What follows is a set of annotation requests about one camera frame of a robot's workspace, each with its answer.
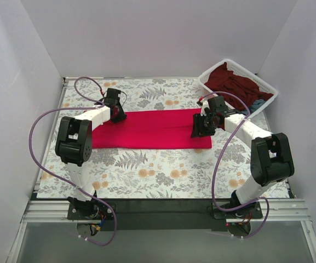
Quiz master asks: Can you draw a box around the bright red t shirt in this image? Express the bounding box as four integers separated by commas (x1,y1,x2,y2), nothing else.
92,108,212,150

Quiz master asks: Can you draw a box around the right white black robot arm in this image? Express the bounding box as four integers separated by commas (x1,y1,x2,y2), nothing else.
191,92,295,218

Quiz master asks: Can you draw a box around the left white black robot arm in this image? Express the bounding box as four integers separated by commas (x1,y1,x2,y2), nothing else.
55,88,127,219

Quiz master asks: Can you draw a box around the dark maroon t shirt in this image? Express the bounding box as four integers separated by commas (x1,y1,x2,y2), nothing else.
205,62,273,107

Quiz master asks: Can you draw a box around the white plastic laundry basket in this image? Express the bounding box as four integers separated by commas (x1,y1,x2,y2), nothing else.
197,59,278,118

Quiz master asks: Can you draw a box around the blue grey cloth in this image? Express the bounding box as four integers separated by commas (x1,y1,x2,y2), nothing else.
248,99,266,115

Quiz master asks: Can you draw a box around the floral patterned table mat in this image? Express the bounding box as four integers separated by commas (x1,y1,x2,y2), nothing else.
36,78,292,200

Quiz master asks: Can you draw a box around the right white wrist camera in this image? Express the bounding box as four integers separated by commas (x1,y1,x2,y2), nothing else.
197,97,210,116

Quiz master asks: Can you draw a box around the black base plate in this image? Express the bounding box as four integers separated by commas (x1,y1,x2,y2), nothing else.
67,197,263,232

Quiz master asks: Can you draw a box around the aluminium frame rail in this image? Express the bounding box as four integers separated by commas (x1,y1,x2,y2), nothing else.
8,198,316,262

